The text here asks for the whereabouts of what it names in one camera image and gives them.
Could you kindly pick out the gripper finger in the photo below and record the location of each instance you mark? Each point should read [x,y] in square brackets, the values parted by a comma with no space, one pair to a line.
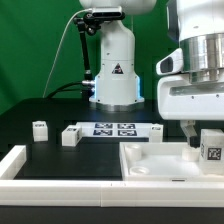
[188,128]

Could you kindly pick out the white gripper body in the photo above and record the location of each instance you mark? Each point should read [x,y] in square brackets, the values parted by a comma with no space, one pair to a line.
[180,100]

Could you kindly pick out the white square tabletop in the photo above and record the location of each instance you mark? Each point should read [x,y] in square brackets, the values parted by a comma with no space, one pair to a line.
[174,161]

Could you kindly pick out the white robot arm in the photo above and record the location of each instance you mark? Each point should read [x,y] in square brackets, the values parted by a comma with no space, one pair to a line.
[197,26]

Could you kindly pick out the white U-shaped fence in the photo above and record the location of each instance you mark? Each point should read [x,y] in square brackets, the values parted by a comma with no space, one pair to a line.
[101,193]

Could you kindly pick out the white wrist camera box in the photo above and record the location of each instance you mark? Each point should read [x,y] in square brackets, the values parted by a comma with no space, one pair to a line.
[171,64]

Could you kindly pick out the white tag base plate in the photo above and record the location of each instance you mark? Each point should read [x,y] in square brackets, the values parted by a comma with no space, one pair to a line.
[109,130]

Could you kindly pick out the grey camera on mount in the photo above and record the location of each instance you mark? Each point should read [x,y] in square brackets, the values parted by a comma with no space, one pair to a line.
[107,12]

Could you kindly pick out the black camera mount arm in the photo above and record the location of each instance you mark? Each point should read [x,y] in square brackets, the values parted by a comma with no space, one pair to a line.
[85,27]

